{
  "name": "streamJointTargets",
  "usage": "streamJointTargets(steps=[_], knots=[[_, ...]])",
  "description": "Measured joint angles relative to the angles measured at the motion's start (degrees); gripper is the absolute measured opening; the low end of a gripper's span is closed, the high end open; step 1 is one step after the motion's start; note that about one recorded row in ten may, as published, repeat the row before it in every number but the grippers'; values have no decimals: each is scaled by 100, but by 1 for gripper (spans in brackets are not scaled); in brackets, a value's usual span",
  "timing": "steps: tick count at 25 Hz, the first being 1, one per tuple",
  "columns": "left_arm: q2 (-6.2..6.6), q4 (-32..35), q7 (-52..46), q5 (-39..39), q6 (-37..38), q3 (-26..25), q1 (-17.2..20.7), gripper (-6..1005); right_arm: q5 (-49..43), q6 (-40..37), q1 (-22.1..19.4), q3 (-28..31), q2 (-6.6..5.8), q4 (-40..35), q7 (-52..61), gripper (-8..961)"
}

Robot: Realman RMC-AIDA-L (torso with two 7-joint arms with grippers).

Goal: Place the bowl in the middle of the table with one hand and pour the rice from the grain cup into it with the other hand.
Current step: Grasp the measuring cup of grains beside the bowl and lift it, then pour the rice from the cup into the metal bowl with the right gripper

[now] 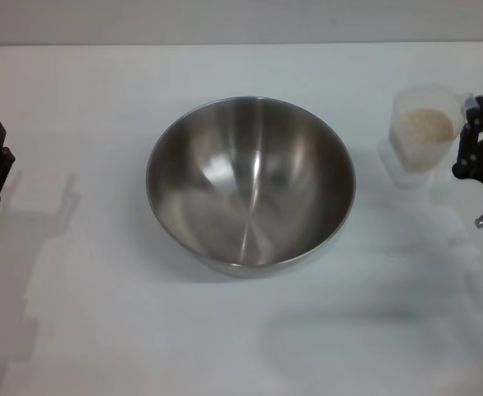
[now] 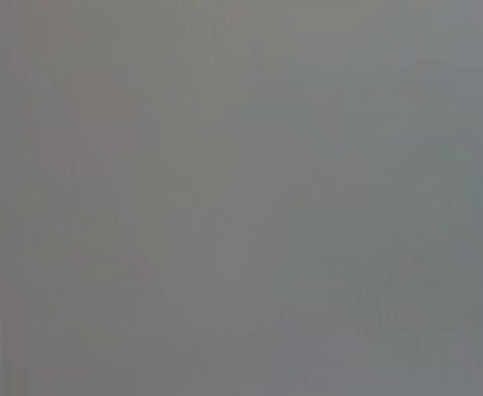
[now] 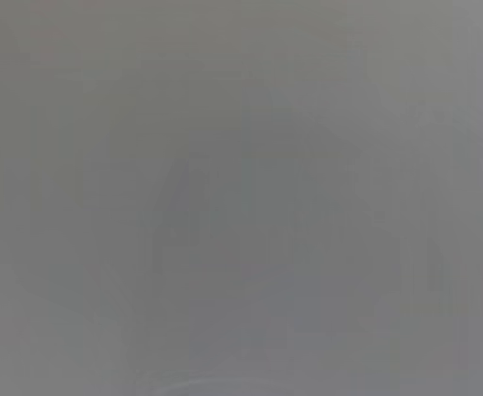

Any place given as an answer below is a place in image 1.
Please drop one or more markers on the beige uncooked rice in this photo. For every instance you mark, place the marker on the beige uncooked rice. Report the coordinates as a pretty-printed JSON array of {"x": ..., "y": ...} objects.
[{"x": 420, "y": 128}]

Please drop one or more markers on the translucent plastic measuring cup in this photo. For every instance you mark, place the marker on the translucent plastic measuring cup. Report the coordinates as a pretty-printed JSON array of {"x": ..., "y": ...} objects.
[{"x": 414, "y": 97}]

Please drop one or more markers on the stainless steel mixing bowl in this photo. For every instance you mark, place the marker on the stainless steel mixing bowl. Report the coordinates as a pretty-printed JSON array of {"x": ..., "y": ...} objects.
[{"x": 249, "y": 198}]

